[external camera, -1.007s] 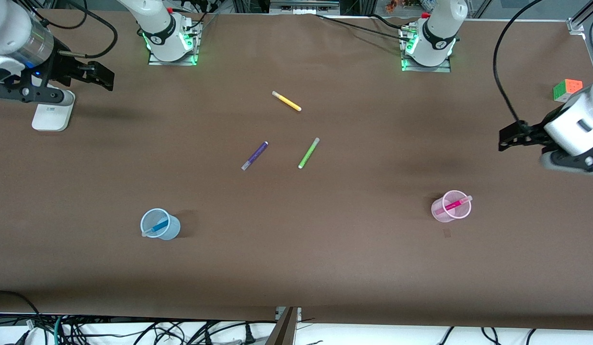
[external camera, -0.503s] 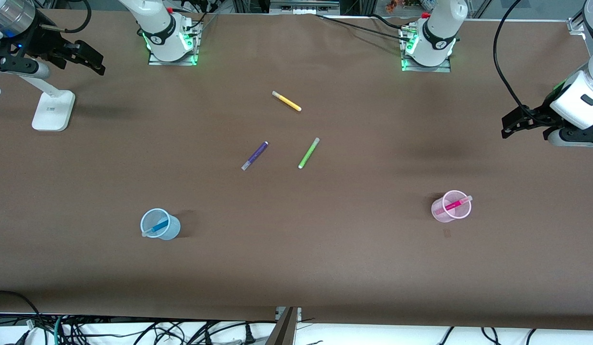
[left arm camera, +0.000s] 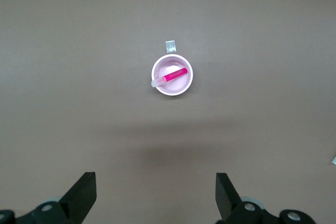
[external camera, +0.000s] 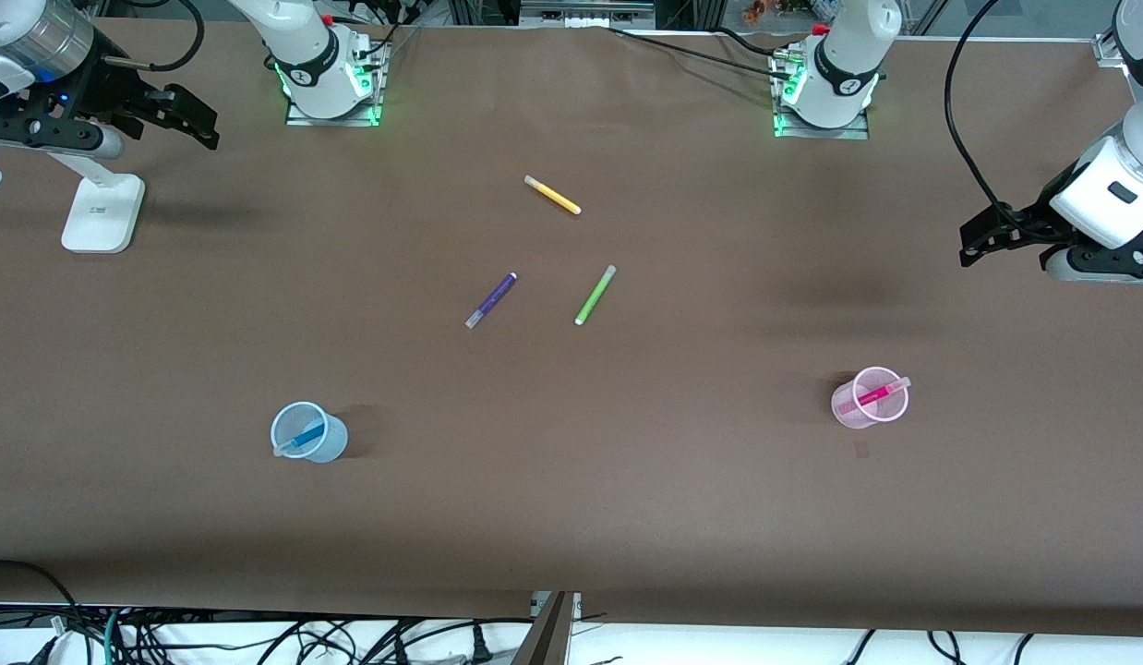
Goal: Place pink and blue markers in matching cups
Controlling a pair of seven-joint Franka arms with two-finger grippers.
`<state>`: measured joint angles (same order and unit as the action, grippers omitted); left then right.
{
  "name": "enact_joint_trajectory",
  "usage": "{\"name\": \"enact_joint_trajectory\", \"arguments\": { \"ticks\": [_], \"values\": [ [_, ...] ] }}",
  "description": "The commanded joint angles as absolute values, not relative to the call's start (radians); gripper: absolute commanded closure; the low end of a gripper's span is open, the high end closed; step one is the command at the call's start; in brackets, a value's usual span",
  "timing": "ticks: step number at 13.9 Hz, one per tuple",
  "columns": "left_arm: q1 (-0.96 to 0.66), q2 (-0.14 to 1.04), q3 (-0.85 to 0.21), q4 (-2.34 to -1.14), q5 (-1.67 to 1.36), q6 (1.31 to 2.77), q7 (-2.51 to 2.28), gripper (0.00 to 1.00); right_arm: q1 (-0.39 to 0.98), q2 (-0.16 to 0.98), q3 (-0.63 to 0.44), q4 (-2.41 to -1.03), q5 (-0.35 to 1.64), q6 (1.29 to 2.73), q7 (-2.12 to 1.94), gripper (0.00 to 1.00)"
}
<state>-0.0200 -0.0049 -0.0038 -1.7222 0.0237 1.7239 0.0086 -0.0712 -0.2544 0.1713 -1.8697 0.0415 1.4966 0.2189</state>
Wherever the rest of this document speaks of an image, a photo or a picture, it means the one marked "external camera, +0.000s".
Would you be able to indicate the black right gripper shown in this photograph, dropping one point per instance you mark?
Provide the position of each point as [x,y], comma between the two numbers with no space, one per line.
[107,81]

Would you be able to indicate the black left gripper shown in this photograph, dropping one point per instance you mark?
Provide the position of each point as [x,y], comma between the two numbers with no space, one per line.
[1030,222]

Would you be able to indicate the pink marker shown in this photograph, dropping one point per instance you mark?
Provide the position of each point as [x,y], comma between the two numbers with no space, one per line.
[874,396]

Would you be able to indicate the blue marker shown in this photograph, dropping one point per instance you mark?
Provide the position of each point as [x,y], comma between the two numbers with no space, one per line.
[306,436]

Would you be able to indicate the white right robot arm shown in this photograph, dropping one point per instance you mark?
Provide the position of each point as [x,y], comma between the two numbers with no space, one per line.
[304,46]

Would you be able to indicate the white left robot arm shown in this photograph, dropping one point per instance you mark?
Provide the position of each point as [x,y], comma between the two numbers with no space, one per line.
[1112,194]

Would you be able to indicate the white plastic stand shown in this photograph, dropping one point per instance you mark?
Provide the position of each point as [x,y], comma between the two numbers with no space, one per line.
[101,222]

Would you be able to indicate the pink plastic cup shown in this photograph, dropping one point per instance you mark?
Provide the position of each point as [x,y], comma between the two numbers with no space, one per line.
[844,416]

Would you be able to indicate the purple marker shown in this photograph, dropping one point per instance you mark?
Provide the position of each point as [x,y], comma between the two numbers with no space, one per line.
[493,298]

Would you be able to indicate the blue plastic cup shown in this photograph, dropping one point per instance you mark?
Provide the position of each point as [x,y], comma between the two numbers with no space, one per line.
[336,448]

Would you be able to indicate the yellow marker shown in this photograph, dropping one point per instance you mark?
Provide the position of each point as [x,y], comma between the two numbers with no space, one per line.
[553,195]

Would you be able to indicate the green marker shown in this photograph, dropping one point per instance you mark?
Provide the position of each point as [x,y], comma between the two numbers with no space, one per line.
[595,296]

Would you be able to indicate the grey metal box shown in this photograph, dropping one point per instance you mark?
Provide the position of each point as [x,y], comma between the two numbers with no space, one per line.
[585,13]

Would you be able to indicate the black power plug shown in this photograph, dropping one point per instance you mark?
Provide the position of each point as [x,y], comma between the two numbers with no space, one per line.
[481,645]

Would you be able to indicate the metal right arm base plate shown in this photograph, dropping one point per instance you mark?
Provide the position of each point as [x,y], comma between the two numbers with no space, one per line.
[373,92]

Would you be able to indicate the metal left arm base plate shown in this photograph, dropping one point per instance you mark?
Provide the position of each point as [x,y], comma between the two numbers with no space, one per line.
[784,127]

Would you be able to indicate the aluminium frame post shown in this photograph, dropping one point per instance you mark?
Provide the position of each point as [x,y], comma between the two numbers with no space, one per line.
[548,637]

